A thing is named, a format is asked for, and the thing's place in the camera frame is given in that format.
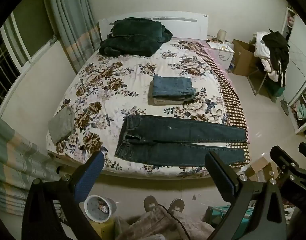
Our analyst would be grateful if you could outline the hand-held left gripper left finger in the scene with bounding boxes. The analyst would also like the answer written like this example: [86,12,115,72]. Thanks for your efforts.
[22,151,105,240]

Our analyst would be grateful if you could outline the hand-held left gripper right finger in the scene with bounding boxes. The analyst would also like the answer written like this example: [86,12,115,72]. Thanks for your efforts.
[205,151,287,240]

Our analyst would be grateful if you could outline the dark blue jeans pants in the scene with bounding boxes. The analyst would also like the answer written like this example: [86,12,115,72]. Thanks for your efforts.
[114,115,247,167]

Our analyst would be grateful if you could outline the person's legs in fuzzy pants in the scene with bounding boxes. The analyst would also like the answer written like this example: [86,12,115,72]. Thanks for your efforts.
[115,205,216,240]

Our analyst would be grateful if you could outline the small open cardboard box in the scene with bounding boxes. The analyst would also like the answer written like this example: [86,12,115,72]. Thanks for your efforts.
[245,157,280,183]

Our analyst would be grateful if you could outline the teal plastic crate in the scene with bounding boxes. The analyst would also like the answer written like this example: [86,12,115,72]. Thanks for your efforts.
[205,205,253,230]

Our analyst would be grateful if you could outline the white trash bin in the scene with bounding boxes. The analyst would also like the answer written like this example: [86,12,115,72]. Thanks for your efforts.
[83,194,116,223]

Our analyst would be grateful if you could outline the grey folded cloth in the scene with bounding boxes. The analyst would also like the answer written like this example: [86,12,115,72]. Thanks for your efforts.
[48,106,76,144]

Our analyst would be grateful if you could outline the person's grey slipper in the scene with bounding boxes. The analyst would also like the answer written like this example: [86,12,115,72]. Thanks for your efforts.
[143,195,158,213]
[168,198,185,212]

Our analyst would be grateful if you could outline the yellow box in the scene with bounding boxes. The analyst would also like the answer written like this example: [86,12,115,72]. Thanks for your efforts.
[89,217,116,240]

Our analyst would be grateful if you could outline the green chair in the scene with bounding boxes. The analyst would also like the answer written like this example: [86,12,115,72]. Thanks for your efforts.
[248,62,285,98]

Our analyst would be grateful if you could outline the green striped curtain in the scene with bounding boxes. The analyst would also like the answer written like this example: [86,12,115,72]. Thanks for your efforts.
[41,0,102,74]
[0,111,66,217]

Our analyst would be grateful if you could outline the floral bed blanket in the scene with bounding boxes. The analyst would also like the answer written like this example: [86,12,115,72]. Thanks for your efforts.
[46,39,233,178]

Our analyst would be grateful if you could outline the brown checkered bed sheet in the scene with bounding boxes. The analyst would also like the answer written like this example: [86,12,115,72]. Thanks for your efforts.
[185,41,251,168]

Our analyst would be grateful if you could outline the white wardrobe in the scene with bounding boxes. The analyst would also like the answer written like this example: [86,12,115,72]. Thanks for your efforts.
[280,6,306,135]

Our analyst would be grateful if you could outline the large brown cardboard box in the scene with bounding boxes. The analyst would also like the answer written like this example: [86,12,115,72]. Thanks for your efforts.
[231,39,259,77]

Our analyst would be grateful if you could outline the pink bed sheet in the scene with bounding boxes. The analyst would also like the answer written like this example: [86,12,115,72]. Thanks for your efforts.
[200,42,232,80]

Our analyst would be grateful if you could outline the white nightstand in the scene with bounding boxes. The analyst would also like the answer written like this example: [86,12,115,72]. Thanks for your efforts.
[206,41,235,70]

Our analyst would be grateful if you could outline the dark green plush blanket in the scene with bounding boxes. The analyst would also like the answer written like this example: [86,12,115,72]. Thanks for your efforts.
[98,17,173,57]

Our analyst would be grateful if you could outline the barred window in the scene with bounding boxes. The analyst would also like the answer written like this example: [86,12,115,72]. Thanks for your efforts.
[0,12,60,113]

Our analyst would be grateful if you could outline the white bed headboard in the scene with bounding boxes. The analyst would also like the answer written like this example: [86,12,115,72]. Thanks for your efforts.
[98,11,209,42]

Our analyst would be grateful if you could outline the black cable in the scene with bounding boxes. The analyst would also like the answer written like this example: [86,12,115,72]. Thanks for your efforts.
[155,204,191,240]

